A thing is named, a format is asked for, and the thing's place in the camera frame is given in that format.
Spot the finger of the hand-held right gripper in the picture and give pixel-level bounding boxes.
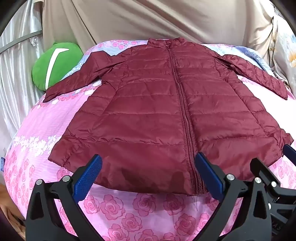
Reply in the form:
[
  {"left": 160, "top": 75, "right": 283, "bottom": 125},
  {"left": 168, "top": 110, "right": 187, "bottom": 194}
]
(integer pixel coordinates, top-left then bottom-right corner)
[
  {"left": 252, "top": 157, "right": 296, "bottom": 201},
  {"left": 283, "top": 144, "right": 296, "bottom": 161}
]

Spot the pink floral bedsheet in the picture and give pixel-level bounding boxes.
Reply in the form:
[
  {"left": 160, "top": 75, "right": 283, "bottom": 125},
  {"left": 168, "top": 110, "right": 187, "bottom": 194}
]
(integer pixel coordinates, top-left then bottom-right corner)
[{"left": 4, "top": 39, "right": 296, "bottom": 241}]

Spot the pale floral curtain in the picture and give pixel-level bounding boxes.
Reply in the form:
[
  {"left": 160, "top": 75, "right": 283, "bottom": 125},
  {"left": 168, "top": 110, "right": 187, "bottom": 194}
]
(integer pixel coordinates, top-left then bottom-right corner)
[{"left": 269, "top": 15, "right": 296, "bottom": 93}]

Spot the silver satin curtain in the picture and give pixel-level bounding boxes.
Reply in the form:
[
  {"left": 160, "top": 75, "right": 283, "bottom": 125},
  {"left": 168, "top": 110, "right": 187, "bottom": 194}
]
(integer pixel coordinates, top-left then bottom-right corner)
[{"left": 0, "top": 0, "right": 48, "bottom": 149}]

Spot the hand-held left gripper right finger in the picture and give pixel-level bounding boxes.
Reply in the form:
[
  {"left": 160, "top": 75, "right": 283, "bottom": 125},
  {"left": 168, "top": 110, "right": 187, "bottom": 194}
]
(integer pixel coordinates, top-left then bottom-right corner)
[{"left": 195, "top": 152, "right": 272, "bottom": 241}]

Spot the beige cloth backdrop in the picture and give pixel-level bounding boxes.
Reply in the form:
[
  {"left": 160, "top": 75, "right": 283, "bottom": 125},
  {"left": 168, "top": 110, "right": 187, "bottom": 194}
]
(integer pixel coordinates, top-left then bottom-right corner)
[{"left": 41, "top": 0, "right": 278, "bottom": 67}]

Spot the green plush pillow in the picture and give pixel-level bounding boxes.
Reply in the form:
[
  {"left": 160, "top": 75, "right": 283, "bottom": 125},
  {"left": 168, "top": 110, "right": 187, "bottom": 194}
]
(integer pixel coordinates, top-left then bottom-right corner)
[{"left": 32, "top": 42, "right": 84, "bottom": 91}]

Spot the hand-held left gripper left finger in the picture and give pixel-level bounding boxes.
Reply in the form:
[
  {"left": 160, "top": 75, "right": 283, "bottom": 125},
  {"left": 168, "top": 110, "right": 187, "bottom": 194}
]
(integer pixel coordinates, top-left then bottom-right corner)
[{"left": 25, "top": 154, "right": 103, "bottom": 241}]

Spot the grey metal rod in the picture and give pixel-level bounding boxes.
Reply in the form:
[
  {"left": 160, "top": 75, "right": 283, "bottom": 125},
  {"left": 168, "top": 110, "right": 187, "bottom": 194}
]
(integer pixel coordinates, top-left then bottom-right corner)
[{"left": 0, "top": 30, "right": 43, "bottom": 54}]

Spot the maroon quilted jacket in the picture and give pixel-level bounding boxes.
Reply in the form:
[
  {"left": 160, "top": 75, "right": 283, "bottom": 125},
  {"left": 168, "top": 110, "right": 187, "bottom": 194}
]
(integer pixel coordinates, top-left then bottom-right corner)
[{"left": 43, "top": 37, "right": 294, "bottom": 195}]

